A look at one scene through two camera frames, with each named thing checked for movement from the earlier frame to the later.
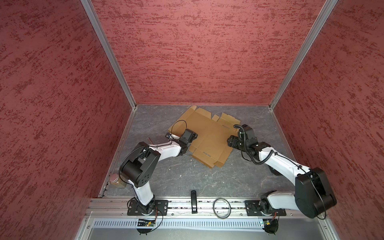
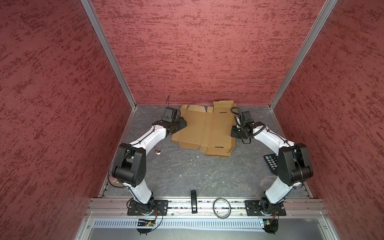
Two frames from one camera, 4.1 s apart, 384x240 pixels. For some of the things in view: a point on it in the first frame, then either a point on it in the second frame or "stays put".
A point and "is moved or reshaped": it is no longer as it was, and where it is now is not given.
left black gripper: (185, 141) to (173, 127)
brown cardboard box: (211, 146) is moved or reshaped
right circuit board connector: (270, 225) stays put
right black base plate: (253, 208) stays put
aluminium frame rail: (181, 209) stays put
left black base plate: (161, 208) stays put
